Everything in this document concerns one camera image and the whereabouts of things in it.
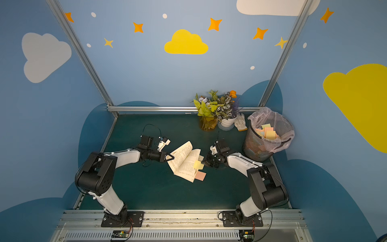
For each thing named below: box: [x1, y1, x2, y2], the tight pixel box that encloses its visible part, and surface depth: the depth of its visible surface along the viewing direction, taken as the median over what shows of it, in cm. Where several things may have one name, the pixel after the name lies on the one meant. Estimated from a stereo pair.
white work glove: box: [234, 112, 248, 132], surface depth 117 cm
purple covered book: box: [167, 141, 202, 184], surface depth 92 cm
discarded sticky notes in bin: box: [255, 123, 279, 141], surface depth 95 cm
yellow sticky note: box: [193, 159, 205, 170], surface depth 92 cm
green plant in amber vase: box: [190, 89, 225, 132], surface depth 101 cm
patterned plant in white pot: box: [216, 90, 242, 132], surface depth 96 cm
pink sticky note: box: [195, 170, 207, 181], surface depth 90 cm
